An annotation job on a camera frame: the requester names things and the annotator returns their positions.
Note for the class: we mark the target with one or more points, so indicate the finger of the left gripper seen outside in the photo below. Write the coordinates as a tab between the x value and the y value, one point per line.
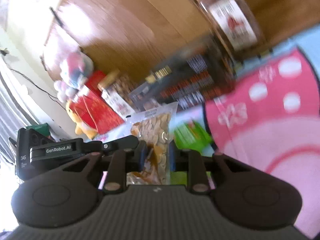
109	147

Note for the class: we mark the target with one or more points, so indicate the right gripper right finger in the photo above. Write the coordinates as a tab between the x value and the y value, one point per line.
200	169

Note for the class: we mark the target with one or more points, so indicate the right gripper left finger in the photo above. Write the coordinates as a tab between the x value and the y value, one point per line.
100	173

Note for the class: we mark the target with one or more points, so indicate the clear bag of nuts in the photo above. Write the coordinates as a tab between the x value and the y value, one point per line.
152	127

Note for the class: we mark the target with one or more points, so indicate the green snack packet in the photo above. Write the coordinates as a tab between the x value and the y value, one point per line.
191	135

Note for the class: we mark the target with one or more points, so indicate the yellow plush toy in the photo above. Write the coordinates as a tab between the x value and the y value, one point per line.
81	127

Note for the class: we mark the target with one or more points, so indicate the peanut jar gold lid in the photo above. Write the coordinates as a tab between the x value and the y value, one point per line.
115	88

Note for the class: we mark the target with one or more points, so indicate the black sheep-print box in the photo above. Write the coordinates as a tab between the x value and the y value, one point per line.
198	72

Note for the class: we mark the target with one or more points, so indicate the pink blue plush toy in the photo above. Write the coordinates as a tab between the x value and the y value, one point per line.
76	68

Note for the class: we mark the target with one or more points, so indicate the wooden headboard panel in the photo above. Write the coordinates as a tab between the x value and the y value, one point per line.
135	35

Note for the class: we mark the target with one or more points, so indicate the walnut jar gold lid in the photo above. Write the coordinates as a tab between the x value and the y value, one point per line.
234	24

